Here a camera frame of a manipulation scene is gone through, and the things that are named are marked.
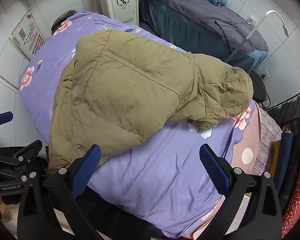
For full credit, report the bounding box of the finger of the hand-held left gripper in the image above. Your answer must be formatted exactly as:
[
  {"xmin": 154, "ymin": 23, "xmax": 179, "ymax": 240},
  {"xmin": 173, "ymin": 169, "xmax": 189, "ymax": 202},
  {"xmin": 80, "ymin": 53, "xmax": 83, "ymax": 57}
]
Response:
[
  {"xmin": 0, "ymin": 140, "xmax": 48, "ymax": 183},
  {"xmin": 0, "ymin": 112, "xmax": 14, "ymax": 131}
]

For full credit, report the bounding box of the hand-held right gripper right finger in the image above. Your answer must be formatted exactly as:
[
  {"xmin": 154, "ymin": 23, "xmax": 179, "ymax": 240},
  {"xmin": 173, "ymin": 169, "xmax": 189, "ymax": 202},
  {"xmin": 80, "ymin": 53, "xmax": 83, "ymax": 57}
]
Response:
[{"xmin": 199, "ymin": 144, "xmax": 283, "ymax": 240}]

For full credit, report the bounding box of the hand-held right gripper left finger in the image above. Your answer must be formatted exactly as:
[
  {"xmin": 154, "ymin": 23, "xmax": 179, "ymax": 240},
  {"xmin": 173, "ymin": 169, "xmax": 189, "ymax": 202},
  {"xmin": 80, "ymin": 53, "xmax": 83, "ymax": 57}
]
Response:
[{"xmin": 17, "ymin": 144, "xmax": 113, "ymax": 240}]

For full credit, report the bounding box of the khaki hooded puffer jacket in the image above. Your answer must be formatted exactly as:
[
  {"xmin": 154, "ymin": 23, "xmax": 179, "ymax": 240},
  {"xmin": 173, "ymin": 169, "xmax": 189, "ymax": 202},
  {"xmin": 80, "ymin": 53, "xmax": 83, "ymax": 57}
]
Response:
[{"xmin": 47, "ymin": 29, "xmax": 254, "ymax": 174}]

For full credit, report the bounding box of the black clothes rack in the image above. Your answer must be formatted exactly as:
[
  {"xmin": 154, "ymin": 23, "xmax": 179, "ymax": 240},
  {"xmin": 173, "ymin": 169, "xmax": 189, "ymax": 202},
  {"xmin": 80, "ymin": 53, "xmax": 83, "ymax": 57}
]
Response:
[{"xmin": 265, "ymin": 89, "xmax": 300, "ymax": 130}]

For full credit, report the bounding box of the purple floral blanket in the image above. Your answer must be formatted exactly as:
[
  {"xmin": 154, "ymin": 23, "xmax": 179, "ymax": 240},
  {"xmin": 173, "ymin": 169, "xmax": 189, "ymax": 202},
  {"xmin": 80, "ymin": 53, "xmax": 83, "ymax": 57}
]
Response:
[{"xmin": 17, "ymin": 10, "xmax": 263, "ymax": 239}]

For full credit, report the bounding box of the mauve knit blanket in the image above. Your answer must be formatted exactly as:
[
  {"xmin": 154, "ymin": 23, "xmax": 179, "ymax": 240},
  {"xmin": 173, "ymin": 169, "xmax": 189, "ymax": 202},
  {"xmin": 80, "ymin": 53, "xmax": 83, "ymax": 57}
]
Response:
[{"xmin": 250, "ymin": 107, "xmax": 283, "ymax": 178}]

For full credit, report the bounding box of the navy hanging garment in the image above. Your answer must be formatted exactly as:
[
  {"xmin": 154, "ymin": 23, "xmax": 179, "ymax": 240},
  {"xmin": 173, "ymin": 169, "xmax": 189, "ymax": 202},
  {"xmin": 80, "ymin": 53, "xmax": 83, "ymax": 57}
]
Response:
[{"xmin": 274, "ymin": 130, "xmax": 295, "ymax": 195}]

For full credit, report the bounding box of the black round stool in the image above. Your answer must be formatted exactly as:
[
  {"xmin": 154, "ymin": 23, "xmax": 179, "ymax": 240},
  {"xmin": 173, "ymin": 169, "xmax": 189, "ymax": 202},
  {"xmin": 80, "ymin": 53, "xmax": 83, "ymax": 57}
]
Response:
[{"xmin": 250, "ymin": 71, "xmax": 268, "ymax": 103}]

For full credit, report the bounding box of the dark round cushion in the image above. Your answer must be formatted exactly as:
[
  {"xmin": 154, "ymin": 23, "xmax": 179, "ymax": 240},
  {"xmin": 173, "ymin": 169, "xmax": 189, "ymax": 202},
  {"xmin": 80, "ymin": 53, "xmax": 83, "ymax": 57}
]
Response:
[{"xmin": 51, "ymin": 9, "xmax": 78, "ymax": 34}]

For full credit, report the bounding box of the dark teal massage bed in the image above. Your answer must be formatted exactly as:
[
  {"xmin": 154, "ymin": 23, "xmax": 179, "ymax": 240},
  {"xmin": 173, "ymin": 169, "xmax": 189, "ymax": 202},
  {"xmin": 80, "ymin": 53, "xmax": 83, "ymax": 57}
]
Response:
[{"xmin": 139, "ymin": 0, "xmax": 269, "ymax": 73}]

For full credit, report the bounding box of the white gooseneck lamp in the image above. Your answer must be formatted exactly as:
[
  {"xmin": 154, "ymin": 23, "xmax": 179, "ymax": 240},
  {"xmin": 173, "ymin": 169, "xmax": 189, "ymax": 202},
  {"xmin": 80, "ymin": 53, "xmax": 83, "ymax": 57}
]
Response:
[{"xmin": 231, "ymin": 10, "xmax": 290, "ymax": 55}]

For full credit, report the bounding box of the white standing appliance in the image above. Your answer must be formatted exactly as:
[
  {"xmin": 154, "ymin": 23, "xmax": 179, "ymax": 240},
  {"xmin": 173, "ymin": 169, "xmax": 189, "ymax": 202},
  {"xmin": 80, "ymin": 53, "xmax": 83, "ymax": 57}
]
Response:
[{"xmin": 91, "ymin": 0, "xmax": 140, "ymax": 23}]

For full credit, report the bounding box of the wall poster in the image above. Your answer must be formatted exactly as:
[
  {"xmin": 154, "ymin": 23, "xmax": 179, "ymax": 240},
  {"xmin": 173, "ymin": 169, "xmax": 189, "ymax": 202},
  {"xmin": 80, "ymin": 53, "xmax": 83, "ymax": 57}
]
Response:
[{"xmin": 9, "ymin": 9, "xmax": 47, "ymax": 60}]

